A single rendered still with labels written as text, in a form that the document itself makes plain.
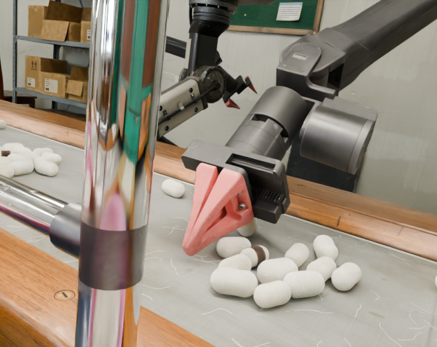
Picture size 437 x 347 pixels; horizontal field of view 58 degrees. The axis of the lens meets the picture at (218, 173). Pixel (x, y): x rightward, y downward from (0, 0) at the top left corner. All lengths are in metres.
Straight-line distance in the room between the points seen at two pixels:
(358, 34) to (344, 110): 0.12
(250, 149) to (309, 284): 0.13
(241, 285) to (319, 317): 0.06
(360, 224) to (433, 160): 1.88
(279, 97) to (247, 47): 2.31
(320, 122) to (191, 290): 0.20
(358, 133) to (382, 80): 2.01
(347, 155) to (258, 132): 0.09
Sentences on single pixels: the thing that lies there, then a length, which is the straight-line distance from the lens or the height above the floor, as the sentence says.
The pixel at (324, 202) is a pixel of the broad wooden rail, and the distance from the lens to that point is 0.53.
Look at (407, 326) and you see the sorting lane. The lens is 0.35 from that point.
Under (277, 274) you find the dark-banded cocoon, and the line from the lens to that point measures 0.33.
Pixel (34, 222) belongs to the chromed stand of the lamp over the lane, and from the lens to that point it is 0.17.
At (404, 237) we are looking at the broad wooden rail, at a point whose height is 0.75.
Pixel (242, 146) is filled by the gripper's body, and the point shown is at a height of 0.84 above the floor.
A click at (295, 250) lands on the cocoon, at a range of 0.37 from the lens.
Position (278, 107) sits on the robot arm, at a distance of 0.41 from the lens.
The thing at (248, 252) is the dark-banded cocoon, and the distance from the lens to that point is 0.35.
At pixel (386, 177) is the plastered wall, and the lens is 2.41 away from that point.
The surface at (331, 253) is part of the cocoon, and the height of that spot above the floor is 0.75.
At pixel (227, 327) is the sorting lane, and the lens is 0.29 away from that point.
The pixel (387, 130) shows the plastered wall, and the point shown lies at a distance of 2.39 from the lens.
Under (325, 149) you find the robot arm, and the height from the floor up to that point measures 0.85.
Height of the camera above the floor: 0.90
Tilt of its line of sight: 14 degrees down
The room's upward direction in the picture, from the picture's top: 8 degrees clockwise
